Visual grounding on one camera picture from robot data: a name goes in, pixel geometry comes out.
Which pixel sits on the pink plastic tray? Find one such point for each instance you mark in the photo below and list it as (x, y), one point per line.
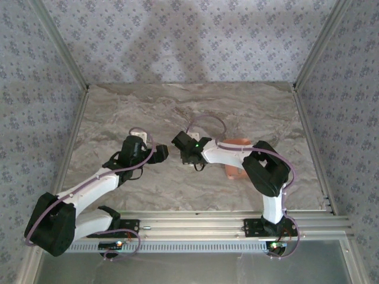
(234, 174)

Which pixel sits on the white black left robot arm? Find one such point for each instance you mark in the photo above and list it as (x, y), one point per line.
(89, 186)

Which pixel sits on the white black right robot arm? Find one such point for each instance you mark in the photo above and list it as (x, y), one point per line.
(225, 155)

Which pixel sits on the silver bolt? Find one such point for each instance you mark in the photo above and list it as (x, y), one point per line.
(147, 227)

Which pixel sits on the black electronics box with light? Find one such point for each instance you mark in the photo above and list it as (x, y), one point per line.
(276, 248)
(111, 245)

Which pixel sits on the grey metal panel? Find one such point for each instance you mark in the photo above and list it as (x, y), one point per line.
(192, 269)

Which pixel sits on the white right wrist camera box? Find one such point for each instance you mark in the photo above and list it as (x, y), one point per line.
(195, 134)

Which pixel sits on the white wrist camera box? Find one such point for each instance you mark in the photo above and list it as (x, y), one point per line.
(195, 134)
(139, 135)

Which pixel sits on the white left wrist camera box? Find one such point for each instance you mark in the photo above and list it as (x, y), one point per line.
(139, 135)

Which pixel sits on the aluminium side rail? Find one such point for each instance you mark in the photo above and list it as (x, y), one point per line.
(312, 148)
(70, 148)

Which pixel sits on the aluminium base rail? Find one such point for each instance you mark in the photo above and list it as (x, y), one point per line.
(192, 222)

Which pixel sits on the aluminium corner post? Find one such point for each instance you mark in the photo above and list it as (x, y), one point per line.
(321, 44)
(60, 44)

